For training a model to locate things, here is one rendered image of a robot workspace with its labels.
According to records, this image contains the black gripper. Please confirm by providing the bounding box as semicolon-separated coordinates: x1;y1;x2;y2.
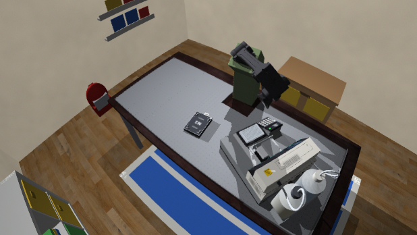
257;93;273;109

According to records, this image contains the white plastic bottle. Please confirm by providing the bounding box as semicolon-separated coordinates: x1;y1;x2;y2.
271;184;303;219
295;169;326;204

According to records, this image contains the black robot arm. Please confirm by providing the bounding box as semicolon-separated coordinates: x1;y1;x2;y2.
230;41;290;102

